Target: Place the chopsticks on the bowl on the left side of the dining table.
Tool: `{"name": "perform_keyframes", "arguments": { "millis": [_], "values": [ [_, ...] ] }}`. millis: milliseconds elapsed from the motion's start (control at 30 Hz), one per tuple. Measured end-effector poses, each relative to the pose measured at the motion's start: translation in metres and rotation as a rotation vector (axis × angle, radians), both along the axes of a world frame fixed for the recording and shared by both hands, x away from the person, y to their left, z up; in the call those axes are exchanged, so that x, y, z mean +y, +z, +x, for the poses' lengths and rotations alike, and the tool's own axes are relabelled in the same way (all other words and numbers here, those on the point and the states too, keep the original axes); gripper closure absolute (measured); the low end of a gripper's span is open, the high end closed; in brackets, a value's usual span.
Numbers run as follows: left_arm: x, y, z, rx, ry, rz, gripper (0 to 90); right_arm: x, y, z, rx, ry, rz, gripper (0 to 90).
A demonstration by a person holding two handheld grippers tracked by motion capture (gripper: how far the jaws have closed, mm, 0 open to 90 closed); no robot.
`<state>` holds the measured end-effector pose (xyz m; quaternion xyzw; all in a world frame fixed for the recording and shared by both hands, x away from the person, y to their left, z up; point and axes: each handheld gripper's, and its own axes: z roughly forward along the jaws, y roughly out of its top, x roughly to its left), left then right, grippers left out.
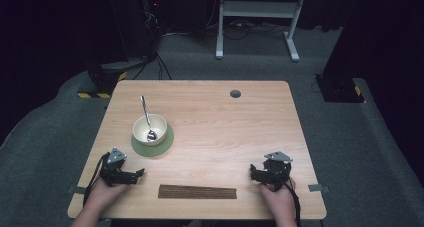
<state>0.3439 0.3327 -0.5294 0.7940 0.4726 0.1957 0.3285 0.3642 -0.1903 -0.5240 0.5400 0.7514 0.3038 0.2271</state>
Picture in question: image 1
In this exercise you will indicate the person's right hand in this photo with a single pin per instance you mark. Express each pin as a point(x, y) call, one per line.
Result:
point(280, 202)

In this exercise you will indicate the dark equipment rack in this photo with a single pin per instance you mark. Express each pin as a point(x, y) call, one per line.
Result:
point(140, 20)

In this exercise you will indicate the black stand with hazard stripes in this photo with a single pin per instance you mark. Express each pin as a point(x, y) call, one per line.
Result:
point(340, 88)
point(103, 83)

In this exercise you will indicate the row of brown chopsticks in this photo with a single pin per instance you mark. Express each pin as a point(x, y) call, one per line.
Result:
point(196, 192)

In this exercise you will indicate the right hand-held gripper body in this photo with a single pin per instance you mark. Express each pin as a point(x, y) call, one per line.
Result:
point(278, 172)

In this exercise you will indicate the metal spoon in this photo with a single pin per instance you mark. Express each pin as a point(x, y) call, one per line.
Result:
point(146, 115)

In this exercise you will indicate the person's left hand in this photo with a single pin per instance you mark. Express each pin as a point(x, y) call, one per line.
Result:
point(103, 195)

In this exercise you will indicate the grey tape piece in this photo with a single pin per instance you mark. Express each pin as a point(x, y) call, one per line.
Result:
point(77, 190)
point(316, 188)

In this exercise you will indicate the grey round table grommet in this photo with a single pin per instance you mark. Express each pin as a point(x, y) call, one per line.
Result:
point(235, 94)

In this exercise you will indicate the cream ceramic bowl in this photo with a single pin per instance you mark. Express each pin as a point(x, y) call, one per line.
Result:
point(160, 125)

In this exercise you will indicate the round green coaster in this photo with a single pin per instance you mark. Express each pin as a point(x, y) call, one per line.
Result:
point(166, 145)

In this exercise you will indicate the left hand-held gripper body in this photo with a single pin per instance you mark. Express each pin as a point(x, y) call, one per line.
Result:
point(113, 173)

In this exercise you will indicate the white metal stand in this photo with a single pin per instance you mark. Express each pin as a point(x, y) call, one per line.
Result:
point(256, 9)

